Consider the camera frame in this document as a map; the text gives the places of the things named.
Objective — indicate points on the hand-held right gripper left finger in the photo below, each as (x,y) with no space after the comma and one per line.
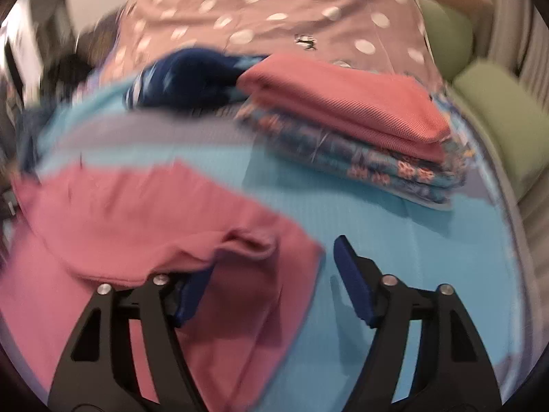
(188,296)

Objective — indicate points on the folded coral garment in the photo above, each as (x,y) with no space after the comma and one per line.
(343,98)

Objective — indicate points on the green pillow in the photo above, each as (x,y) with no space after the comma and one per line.
(510,124)
(448,38)

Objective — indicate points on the folded floral patterned garment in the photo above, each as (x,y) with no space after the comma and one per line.
(364,165)

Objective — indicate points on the navy star print blanket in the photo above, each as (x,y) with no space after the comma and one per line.
(193,79)

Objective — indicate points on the pink polka dot cloth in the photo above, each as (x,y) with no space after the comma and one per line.
(278,13)

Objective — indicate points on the white curtain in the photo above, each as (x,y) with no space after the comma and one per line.
(514,30)

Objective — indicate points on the colourful patterned bed duvet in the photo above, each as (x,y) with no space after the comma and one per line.
(386,231)

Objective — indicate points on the pink long-sleeve shirt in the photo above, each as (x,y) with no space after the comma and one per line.
(107,214)

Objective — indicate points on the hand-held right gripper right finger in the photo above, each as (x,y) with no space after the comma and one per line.
(351,283)

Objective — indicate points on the black clothes pile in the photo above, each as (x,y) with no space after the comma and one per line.
(68,75)

